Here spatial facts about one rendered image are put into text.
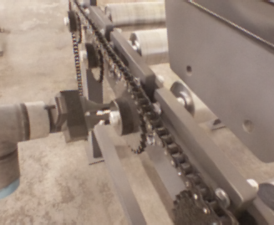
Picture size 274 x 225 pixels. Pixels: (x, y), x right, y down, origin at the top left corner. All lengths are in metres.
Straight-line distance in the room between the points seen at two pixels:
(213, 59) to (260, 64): 0.07
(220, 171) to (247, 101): 0.11
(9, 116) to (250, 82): 0.46
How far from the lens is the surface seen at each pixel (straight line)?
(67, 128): 0.59
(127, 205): 0.96
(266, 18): 0.28
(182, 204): 0.36
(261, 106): 0.28
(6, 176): 0.61
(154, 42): 0.75
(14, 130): 0.55
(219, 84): 0.32
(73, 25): 0.96
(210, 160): 0.35
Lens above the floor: 1.19
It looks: 41 degrees down
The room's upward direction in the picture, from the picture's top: 5 degrees clockwise
